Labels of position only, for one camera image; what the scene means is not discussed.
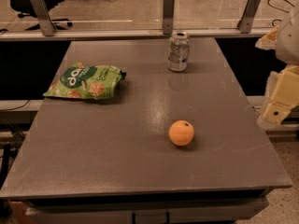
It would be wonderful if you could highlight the clear glass barrier panel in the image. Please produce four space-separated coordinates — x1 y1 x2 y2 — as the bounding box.
0 0 299 33

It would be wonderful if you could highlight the metal bracket post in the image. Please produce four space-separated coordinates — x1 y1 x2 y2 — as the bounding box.
30 0 56 36
163 0 175 35
237 0 262 34

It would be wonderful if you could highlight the left metal bracket post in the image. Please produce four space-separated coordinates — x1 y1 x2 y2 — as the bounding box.
30 0 56 36

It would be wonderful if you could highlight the right metal bracket post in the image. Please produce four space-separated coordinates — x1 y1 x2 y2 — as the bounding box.
237 0 262 34

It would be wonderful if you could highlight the middle metal bracket post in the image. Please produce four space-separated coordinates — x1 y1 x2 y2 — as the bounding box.
163 0 175 35

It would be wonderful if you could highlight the black floor cable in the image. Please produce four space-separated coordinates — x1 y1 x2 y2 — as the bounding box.
264 0 295 28

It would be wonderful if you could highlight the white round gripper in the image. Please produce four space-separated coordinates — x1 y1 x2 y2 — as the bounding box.
255 4 299 129

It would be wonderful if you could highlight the silver soda can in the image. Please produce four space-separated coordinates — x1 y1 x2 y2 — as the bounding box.
168 32 190 72

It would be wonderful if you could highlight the orange fruit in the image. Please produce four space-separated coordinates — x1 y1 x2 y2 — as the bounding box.
168 120 194 147

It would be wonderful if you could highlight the green rice chip bag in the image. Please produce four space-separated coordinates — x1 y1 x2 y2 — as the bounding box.
44 62 126 100

